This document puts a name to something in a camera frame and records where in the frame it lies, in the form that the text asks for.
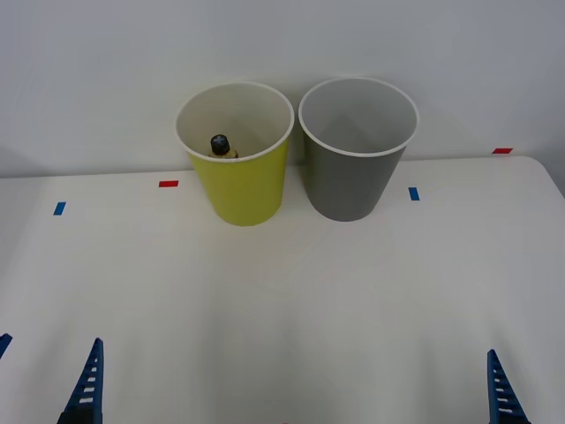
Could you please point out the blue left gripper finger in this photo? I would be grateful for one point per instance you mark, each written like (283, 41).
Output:
(4, 342)
(90, 393)

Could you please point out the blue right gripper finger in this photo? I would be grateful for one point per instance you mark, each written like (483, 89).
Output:
(501, 397)

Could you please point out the yellow-green plastic bin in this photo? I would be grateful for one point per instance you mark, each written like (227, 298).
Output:
(247, 190)

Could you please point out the yellow bottle with black cap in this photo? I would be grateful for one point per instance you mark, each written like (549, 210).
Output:
(220, 144)

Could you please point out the grey plastic bin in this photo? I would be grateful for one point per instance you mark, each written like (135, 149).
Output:
(348, 185)

